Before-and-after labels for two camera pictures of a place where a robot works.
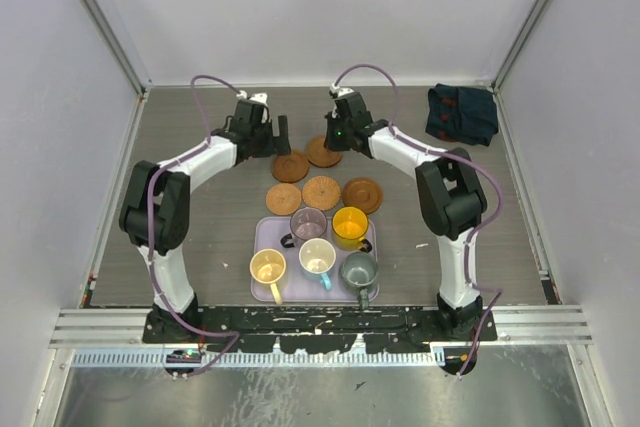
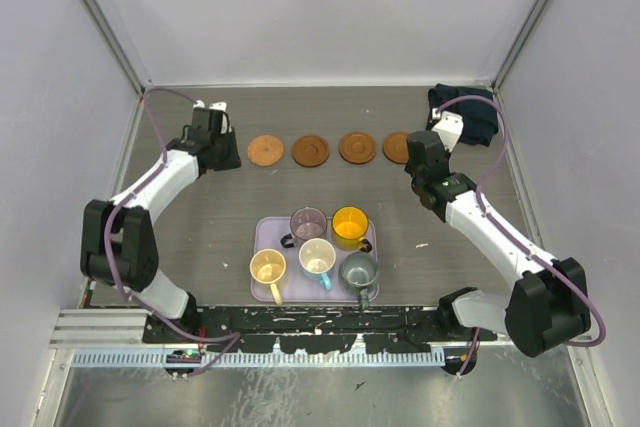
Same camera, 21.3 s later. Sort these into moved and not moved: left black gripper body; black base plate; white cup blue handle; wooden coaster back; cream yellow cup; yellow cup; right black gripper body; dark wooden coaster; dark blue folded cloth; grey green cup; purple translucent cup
Moved: wooden coaster back; left black gripper body; dark wooden coaster; right black gripper body
Not moved: white cup blue handle; purple translucent cup; cream yellow cup; black base plate; yellow cup; grey green cup; dark blue folded cloth
